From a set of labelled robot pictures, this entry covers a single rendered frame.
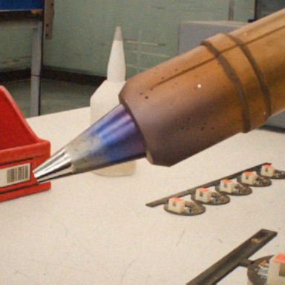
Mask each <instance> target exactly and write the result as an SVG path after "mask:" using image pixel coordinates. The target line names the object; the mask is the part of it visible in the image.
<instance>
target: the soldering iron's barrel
mask: <svg viewBox="0 0 285 285"><path fill-rule="evenodd" d="M118 97H119V104H120V103H122V105H123V106H124V107H125V109H126V110H127V112H128V113H129V117H130V118H131V120H132V121H133V123H134V125H135V127H136V129H137V131H138V132H139V135H140V139H141V141H142V143H143V146H144V148H145V152H146V154H147V157H146V159H147V161H148V162H149V163H150V164H151V165H156V166H165V167H172V166H173V165H175V164H178V163H181V162H182V161H184V160H186V159H188V158H190V157H192V156H193V155H195V154H198V153H201V152H202V151H205V150H206V149H208V148H210V147H212V146H213V145H216V144H218V143H221V142H223V141H225V140H227V139H228V138H230V137H233V136H234V135H236V134H239V133H242V134H247V133H249V132H250V131H252V130H254V129H256V128H257V127H261V126H263V125H264V124H265V123H266V121H267V120H268V119H269V118H270V117H273V116H274V115H276V114H278V113H281V112H283V111H285V8H284V9H283V10H280V11H278V12H276V13H273V14H270V15H269V16H267V17H263V18H262V19H260V20H258V21H255V22H253V23H251V24H248V25H246V26H244V27H241V28H239V29H237V30H235V31H232V32H231V33H228V34H225V33H219V34H217V35H215V36H213V37H211V38H207V39H206V40H204V41H202V42H201V43H200V45H199V47H197V48H193V49H192V50H190V51H188V52H186V53H182V54H180V55H179V56H177V57H175V58H173V59H169V60H168V61H166V62H164V63H161V64H159V65H158V66H154V67H152V68H150V69H148V70H146V71H144V72H142V73H139V74H137V75H135V76H133V77H130V78H129V79H127V81H126V82H125V84H124V85H123V87H122V89H121V90H120V91H119V94H118Z"/></svg>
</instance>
